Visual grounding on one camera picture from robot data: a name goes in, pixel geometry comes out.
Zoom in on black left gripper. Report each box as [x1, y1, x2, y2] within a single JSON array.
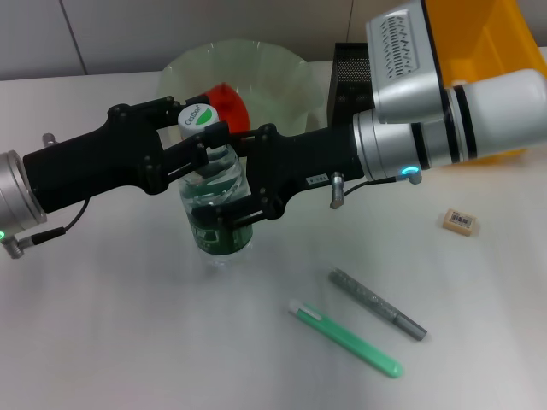
[[21, 96, 230, 214]]

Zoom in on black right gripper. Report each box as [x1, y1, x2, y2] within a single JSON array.
[[191, 121, 368, 227]]

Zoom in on clear green-label water bottle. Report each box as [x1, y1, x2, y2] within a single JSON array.
[[177, 103, 256, 268]]

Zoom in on red-orange soft orange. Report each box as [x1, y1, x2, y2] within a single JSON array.
[[200, 83, 251, 133]]

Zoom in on grey glitter pen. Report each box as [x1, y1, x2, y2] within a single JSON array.
[[327, 266, 428, 342]]

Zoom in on green glass fruit bowl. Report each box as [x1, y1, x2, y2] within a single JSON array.
[[156, 38, 324, 138]]

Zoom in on black mesh pen holder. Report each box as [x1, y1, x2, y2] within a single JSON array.
[[327, 42, 377, 129]]

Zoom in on green pen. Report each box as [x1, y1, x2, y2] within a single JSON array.
[[288, 298, 404, 380]]

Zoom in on beige eraser with barcode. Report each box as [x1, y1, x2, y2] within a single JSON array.
[[438, 208, 480, 236]]

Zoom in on yellow plastic bin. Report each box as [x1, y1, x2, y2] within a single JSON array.
[[421, 0, 547, 166]]

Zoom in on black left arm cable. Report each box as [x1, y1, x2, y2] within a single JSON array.
[[2, 198, 91, 260]]

